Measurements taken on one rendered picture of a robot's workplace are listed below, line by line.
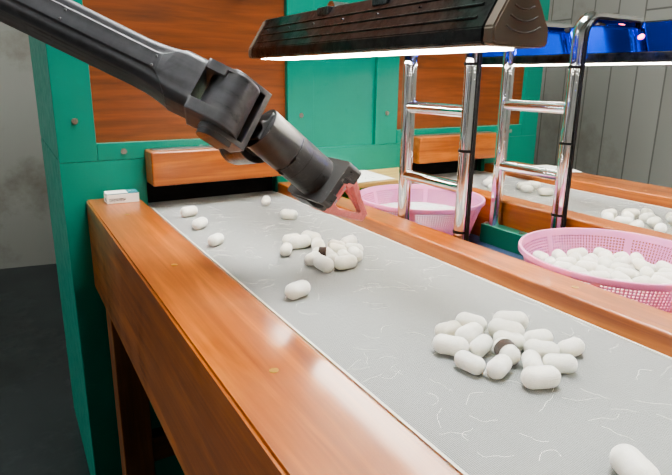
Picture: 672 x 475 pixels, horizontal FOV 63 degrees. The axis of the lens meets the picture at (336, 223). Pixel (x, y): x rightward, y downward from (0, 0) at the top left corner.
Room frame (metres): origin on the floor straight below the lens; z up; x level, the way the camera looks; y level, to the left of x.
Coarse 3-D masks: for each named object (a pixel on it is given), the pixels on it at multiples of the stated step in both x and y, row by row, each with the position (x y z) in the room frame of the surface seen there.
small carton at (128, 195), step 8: (104, 192) 1.06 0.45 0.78; (112, 192) 1.06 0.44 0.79; (120, 192) 1.06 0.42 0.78; (128, 192) 1.06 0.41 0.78; (136, 192) 1.07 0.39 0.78; (104, 200) 1.07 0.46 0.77; (112, 200) 1.04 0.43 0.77; (120, 200) 1.05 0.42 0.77; (128, 200) 1.06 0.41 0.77; (136, 200) 1.07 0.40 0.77
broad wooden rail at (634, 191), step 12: (492, 168) 1.62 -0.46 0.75; (540, 180) 1.47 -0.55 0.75; (552, 180) 1.44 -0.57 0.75; (576, 180) 1.38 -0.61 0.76; (588, 180) 1.37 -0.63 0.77; (600, 180) 1.38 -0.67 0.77; (612, 180) 1.38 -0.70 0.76; (624, 180) 1.38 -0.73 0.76; (600, 192) 1.32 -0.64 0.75; (612, 192) 1.29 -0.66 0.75; (624, 192) 1.26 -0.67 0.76; (636, 192) 1.24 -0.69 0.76; (648, 192) 1.23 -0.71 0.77; (660, 192) 1.23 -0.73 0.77; (660, 204) 1.19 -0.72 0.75
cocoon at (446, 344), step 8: (440, 336) 0.50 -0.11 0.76; (448, 336) 0.50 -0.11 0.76; (456, 336) 0.50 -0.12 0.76; (432, 344) 0.51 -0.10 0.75; (440, 344) 0.50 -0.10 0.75; (448, 344) 0.50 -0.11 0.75; (456, 344) 0.49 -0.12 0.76; (464, 344) 0.49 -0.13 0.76; (440, 352) 0.50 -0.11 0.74; (448, 352) 0.49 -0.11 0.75; (456, 352) 0.49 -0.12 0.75
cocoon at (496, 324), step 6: (498, 318) 0.54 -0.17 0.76; (492, 324) 0.54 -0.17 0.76; (498, 324) 0.54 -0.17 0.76; (504, 324) 0.53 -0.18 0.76; (510, 324) 0.53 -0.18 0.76; (516, 324) 0.53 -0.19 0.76; (492, 330) 0.53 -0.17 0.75; (498, 330) 0.53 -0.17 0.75; (504, 330) 0.53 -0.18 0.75; (510, 330) 0.53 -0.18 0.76; (516, 330) 0.53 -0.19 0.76; (522, 330) 0.53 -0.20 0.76; (492, 336) 0.54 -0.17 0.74
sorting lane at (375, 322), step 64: (256, 256) 0.81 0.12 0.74; (384, 256) 0.82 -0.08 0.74; (320, 320) 0.58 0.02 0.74; (384, 320) 0.58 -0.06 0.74; (448, 320) 0.58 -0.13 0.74; (576, 320) 0.59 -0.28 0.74; (384, 384) 0.45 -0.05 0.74; (448, 384) 0.45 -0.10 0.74; (512, 384) 0.45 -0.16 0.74; (576, 384) 0.45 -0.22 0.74; (640, 384) 0.45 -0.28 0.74; (448, 448) 0.36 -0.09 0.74; (512, 448) 0.36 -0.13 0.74; (576, 448) 0.36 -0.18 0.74; (640, 448) 0.36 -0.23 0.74
